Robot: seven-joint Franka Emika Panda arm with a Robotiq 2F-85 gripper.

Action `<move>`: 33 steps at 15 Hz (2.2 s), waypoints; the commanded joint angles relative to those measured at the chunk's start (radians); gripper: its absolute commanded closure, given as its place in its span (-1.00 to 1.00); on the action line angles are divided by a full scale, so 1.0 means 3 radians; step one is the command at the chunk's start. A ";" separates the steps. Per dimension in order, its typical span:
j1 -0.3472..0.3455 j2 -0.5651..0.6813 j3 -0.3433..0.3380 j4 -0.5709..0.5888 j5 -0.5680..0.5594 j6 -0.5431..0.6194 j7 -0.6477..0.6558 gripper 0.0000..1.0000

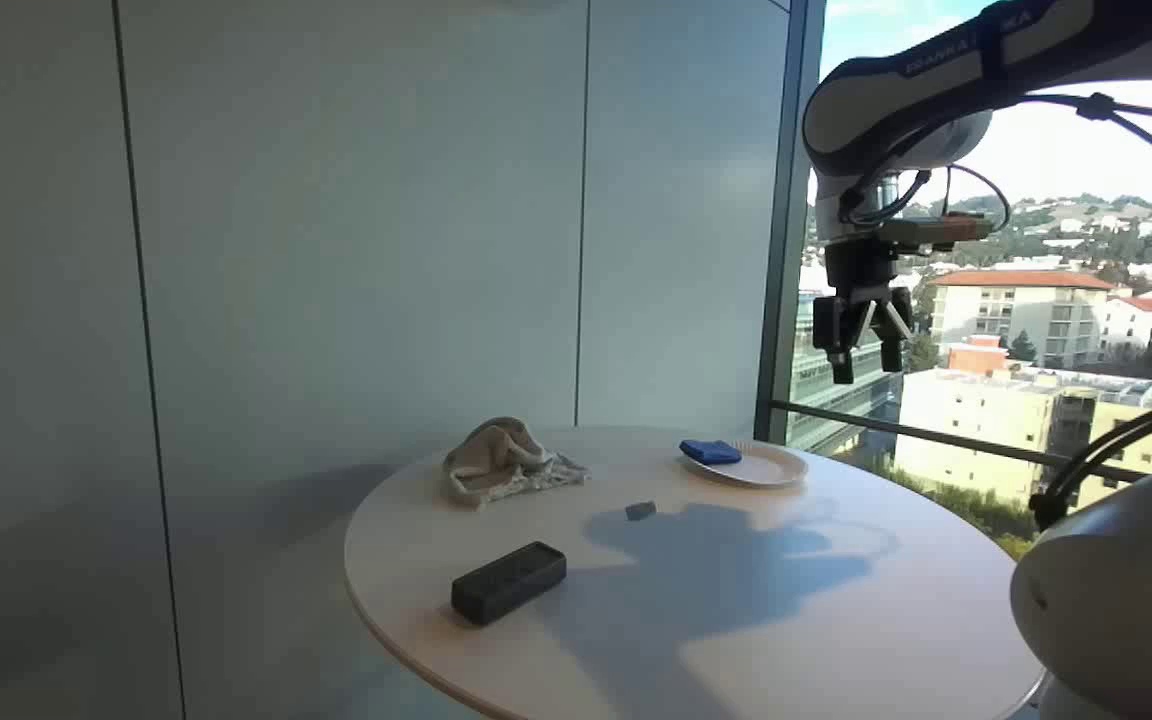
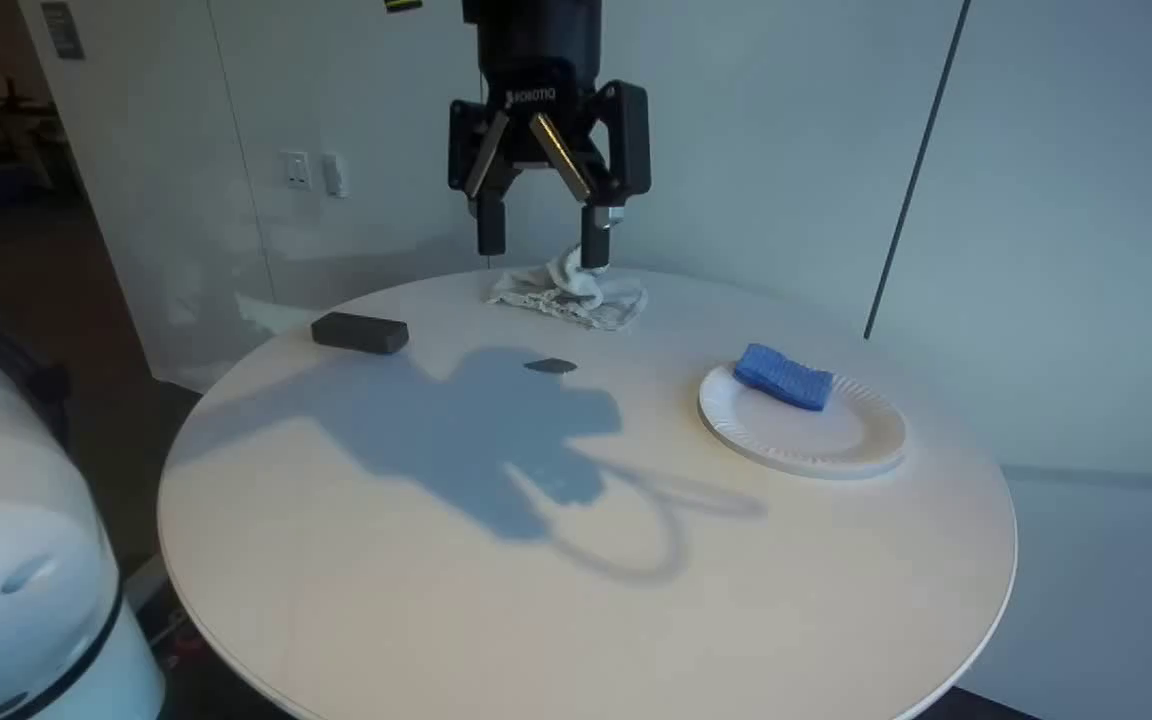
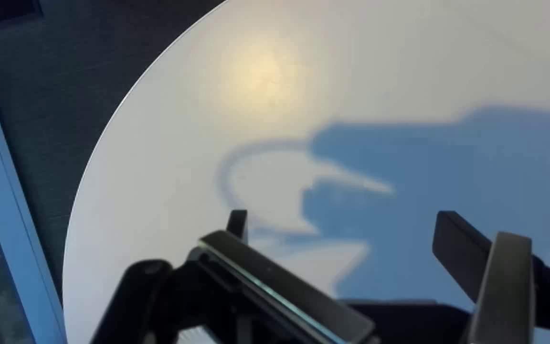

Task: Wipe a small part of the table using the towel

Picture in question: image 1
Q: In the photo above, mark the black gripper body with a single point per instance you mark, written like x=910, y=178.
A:
x=866, y=266

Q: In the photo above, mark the small dark grey tile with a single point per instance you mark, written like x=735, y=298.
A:
x=642, y=509

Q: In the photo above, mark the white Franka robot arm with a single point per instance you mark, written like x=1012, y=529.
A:
x=898, y=92

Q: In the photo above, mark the black rectangular box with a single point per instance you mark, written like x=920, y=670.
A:
x=511, y=583

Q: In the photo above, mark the brown wrist camera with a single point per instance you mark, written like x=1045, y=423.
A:
x=937, y=228

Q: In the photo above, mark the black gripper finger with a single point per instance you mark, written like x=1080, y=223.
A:
x=892, y=334
x=839, y=347

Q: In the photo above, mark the beige towel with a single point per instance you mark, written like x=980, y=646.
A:
x=503, y=460

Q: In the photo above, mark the dark window railing bar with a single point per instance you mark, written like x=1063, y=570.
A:
x=920, y=433

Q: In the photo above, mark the white round plate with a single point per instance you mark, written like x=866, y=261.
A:
x=766, y=465

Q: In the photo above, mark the dark window frame post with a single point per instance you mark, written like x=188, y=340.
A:
x=790, y=225

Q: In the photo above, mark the orange roofed building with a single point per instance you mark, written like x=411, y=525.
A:
x=1020, y=305

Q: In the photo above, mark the white flat roofed building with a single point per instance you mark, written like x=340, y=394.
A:
x=990, y=415

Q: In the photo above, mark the blue sponge block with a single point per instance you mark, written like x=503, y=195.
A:
x=710, y=453

